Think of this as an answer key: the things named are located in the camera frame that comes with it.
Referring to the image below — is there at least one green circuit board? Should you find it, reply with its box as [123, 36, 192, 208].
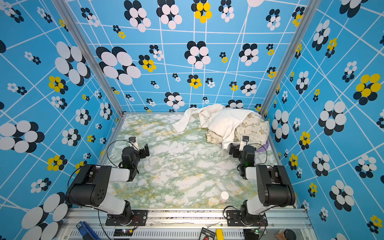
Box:
[243, 229, 260, 240]
[114, 229, 133, 237]

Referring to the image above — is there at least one blue tool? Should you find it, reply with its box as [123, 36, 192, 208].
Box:
[77, 221, 101, 240]

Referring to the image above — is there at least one aluminium front rail frame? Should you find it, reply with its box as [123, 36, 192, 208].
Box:
[57, 209, 317, 240]

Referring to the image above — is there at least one left green circuit board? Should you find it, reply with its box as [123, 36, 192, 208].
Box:
[114, 229, 133, 237]

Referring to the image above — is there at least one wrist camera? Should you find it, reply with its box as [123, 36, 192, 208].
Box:
[129, 137, 139, 151]
[239, 136, 249, 152]

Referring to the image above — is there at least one aluminium corner post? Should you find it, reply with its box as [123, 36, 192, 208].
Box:
[260, 0, 322, 116]
[52, 0, 124, 118]

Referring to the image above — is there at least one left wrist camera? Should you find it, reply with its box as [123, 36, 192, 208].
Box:
[129, 137, 139, 151]

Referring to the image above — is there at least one black remote with buttons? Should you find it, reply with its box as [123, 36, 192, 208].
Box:
[199, 228, 216, 240]

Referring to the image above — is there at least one purple cloth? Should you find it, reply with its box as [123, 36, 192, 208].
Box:
[256, 140, 270, 153]

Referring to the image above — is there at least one black round lid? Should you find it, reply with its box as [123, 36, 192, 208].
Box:
[284, 229, 297, 240]

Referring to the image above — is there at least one left aluminium corner post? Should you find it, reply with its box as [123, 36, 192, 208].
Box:
[52, 0, 124, 118]

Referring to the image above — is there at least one small white bottle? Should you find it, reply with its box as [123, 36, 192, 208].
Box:
[220, 191, 229, 204]

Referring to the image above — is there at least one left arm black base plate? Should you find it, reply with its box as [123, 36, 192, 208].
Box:
[105, 210, 149, 227]

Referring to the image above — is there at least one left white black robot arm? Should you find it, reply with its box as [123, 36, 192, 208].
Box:
[66, 146, 140, 226]

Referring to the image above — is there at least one right aluminium corner post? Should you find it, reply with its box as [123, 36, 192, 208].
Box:
[260, 0, 322, 116]

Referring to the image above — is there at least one yellow block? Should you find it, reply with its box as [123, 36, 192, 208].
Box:
[216, 229, 224, 240]

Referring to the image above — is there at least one right green circuit board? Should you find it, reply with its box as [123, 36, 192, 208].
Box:
[243, 229, 260, 240]

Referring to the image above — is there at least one cream green printed cloth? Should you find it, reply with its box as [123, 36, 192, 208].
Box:
[207, 114, 270, 146]

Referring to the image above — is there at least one plain white cloth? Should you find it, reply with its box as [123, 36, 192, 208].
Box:
[173, 104, 261, 150]

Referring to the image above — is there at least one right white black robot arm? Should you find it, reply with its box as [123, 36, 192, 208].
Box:
[229, 144, 296, 227]

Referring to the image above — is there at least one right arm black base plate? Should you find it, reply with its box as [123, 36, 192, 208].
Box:
[223, 210, 268, 228]

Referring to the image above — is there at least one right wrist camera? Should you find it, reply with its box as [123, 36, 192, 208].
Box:
[239, 136, 249, 152]

